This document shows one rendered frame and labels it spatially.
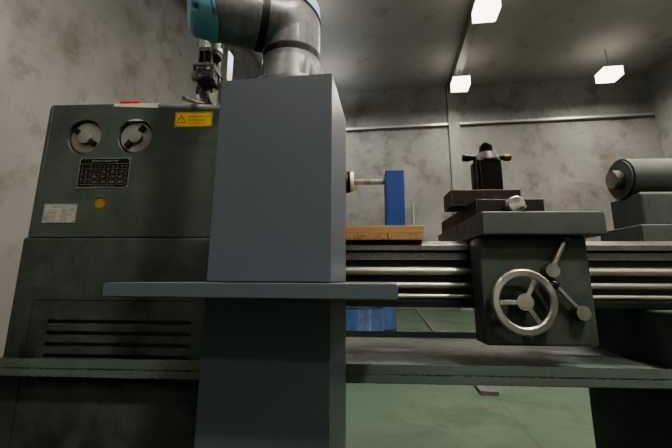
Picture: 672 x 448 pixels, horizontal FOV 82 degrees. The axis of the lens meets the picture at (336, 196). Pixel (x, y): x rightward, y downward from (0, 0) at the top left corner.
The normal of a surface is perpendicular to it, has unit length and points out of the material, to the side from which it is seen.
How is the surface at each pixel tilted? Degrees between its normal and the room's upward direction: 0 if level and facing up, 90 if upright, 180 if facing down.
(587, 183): 90
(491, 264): 90
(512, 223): 90
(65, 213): 90
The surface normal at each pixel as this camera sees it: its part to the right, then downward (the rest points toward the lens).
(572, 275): -0.05, -0.22
